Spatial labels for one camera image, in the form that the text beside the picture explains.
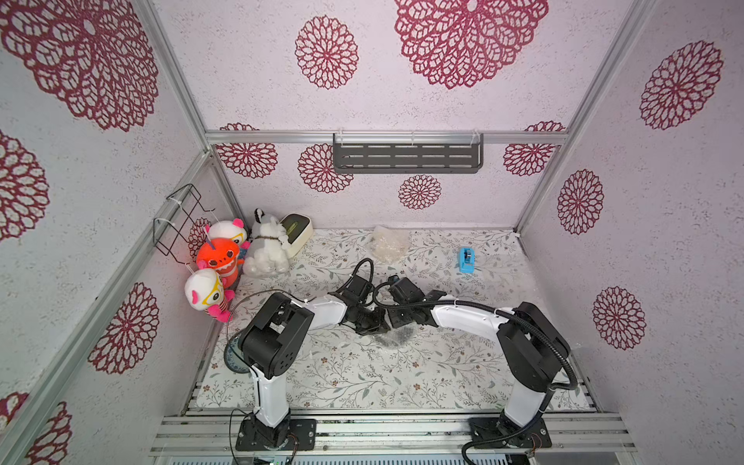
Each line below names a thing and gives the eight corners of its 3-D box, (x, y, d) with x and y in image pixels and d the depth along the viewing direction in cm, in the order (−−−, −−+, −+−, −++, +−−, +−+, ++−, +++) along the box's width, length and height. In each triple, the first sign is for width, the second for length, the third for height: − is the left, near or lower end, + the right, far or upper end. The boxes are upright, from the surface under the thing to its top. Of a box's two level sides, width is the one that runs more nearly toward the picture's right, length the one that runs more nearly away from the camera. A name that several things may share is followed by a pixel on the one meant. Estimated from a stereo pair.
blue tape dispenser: (459, 273, 110) (461, 266, 107) (459, 253, 116) (462, 246, 113) (472, 275, 109) (475, 268, 106) (472, 255, 115) (475, 248, 112)
